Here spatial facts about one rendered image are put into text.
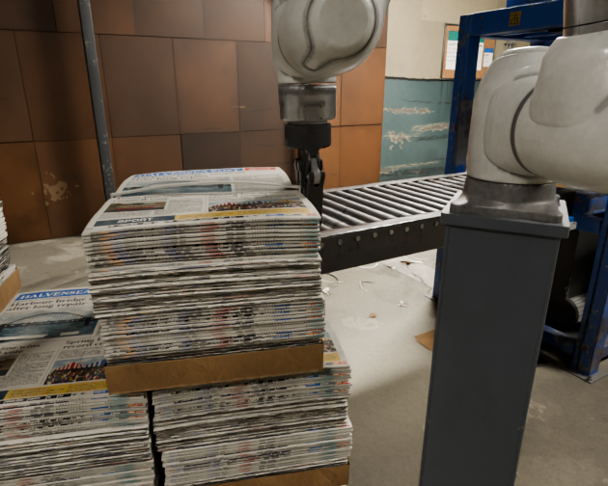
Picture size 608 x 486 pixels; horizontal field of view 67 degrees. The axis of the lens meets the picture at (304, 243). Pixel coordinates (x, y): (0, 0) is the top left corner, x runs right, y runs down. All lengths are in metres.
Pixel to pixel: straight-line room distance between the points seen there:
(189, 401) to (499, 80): 0.69
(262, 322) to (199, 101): 3.90
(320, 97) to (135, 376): 0.46
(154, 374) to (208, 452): 0.16
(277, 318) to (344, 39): 0.34
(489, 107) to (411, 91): 4.98
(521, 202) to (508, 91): 0.19
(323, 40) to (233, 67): 4.04
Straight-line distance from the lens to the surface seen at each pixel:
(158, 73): 4.34
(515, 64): 0.86
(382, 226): 1.46
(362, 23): 0.52
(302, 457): 0.78
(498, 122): 0.83
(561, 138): 0.70
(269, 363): 0.65
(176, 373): 0.65
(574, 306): 2.48
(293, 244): 0.58
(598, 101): 0.67
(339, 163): 5.16
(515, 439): 1.06
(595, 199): 2.29
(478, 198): 0.89
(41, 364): 0.80
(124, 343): 0.63
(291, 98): 0.71
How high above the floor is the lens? 1.21
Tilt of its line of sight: 19 degrees down
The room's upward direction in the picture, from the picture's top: straight up
